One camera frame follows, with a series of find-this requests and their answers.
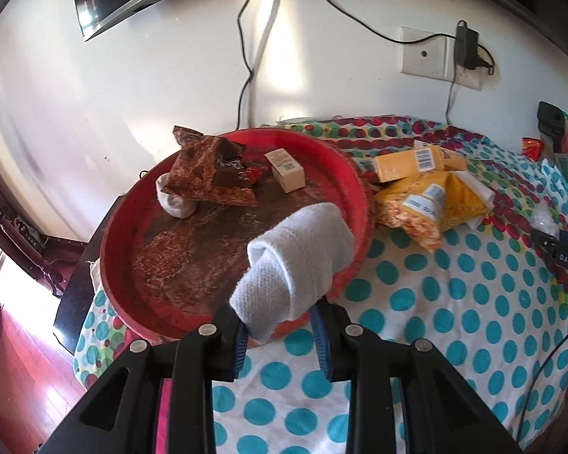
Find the yellow oat snack bag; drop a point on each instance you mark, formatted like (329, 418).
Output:
(412, 213)

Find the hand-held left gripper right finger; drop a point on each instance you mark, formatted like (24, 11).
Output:
(323, 354)

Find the red round tray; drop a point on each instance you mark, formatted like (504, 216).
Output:
(194, 255)

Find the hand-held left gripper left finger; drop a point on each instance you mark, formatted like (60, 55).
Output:
(240, 352)

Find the black table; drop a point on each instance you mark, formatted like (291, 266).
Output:
(75, 293)

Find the brown oat snack bag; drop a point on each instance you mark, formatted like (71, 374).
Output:
(199, 170)

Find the small beige box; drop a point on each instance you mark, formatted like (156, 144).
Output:
(286, 172)

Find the black power adapter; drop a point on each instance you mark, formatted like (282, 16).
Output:
(466, 47)

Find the white coaxial wall plate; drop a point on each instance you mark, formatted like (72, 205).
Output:
(421, 54)

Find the polka dot cloth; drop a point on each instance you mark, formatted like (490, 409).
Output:
(454, 302)

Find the white power socket plate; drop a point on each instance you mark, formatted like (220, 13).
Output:
(466, 80)

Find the black angled plug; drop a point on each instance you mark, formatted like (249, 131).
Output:
(485, 64)

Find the red foil wrapper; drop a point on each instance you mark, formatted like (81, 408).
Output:
(532, 147)

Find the black clamp holder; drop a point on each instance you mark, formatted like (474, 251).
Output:
(551, 120)

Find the small orange candy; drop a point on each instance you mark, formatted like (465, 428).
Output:
(253, 176)

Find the clear plastic wrapper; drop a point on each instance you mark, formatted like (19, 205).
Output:
(544, 220)

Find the dark wooden cabinet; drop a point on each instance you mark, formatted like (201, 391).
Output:
(28, 246)

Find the yellow medicine box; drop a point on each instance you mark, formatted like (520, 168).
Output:
(454, 161)
(397, 165)

